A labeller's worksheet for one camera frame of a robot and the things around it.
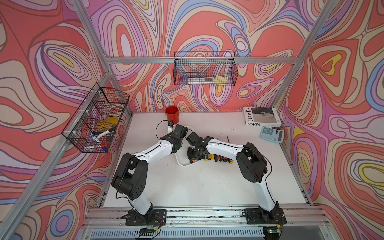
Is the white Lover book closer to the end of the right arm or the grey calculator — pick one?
the grey calculator

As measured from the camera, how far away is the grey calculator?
1.03 m

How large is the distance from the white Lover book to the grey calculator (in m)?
A: 0.03

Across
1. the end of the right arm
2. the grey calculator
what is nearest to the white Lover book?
the grey calculator

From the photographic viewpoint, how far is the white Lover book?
1119 mm
